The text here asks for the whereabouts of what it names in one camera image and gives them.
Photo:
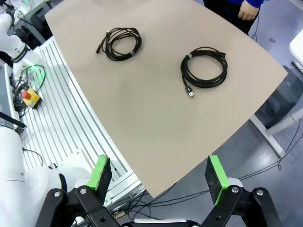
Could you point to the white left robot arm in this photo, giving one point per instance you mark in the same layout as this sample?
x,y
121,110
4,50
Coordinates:
x,y
11,35

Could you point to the yellow emergency stop button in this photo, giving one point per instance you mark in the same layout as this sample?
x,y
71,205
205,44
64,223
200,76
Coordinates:
x,y
32,98

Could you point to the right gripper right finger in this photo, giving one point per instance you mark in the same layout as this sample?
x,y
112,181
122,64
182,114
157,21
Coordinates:
x,y
216,179

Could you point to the person's left hand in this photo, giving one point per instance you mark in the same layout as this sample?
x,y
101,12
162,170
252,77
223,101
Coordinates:
x,y
248,11

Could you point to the aluminium slotted base frame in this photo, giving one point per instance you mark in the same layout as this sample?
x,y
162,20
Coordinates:
x,y
71,113

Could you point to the black control cabinet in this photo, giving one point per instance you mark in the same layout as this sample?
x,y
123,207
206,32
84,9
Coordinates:
x,y
39,26

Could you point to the white desk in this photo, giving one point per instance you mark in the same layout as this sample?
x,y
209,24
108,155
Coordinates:
x,y
274,136

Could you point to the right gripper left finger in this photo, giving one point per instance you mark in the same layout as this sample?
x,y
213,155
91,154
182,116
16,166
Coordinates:
x,y
99,177

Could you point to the loose robot wiring bundle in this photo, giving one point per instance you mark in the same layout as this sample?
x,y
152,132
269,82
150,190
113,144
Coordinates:
x,y
17,87

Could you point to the person in blue hoodie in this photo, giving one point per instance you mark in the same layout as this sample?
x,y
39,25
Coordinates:
x,y
225,14

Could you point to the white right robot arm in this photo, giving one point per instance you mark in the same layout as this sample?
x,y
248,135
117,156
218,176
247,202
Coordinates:
x,y
14,160

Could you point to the person's left forearm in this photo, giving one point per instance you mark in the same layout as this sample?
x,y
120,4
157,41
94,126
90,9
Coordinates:
x,y
256,2

